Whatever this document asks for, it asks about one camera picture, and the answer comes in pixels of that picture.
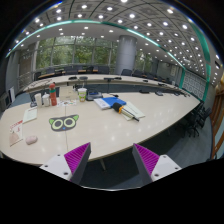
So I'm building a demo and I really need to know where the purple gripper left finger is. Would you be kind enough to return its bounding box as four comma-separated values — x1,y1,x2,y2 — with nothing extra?
39,142,92,186

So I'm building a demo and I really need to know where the paper cup green sleeve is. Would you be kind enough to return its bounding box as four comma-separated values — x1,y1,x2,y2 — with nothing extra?
78,87,87,102

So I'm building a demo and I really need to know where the black office chair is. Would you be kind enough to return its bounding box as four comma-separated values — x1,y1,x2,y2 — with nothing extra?
185,101,212,136

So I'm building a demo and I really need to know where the red white leaflet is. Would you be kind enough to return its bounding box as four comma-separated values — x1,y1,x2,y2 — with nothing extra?
9,120,23,145

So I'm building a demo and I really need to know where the white open notebook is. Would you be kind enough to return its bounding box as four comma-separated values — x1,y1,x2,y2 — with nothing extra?
94,98,110,110

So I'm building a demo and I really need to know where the pink computer mouse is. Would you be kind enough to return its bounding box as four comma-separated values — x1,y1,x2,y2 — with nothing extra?
26,136,38,145

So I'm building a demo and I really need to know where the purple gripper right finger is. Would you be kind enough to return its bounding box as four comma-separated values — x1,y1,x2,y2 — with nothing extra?
131,143,183,186

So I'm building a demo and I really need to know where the black cat face mousepad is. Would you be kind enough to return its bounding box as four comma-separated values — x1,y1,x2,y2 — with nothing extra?
49,114,79,132

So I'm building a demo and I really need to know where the white cup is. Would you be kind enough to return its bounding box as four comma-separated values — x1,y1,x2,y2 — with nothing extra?
34,93,42,107

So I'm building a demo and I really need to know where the white paper booklet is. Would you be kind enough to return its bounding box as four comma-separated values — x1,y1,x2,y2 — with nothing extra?
23,107,37,123

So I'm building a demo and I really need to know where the grey round pillar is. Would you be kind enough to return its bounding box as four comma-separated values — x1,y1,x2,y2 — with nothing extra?
115,35,137,74

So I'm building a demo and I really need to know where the blue folder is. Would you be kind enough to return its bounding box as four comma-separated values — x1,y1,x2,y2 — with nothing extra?
103,97,126,107

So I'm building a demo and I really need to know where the red orange water bottle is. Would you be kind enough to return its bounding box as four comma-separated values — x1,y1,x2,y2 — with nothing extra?
49,83,57,106

